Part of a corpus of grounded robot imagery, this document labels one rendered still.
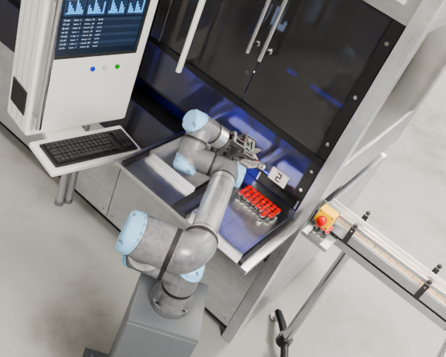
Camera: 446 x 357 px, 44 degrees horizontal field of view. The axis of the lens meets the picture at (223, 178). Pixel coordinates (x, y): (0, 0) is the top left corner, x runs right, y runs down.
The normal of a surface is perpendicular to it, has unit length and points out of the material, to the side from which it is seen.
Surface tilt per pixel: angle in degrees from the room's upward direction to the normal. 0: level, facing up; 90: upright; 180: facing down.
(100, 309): 0
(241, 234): 0
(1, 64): 90
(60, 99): 90
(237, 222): 0
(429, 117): 90
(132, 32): 90
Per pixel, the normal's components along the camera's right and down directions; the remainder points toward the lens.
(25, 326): 0.33, -0.73
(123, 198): -0.58, 0.34
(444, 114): -0.11, 0.60
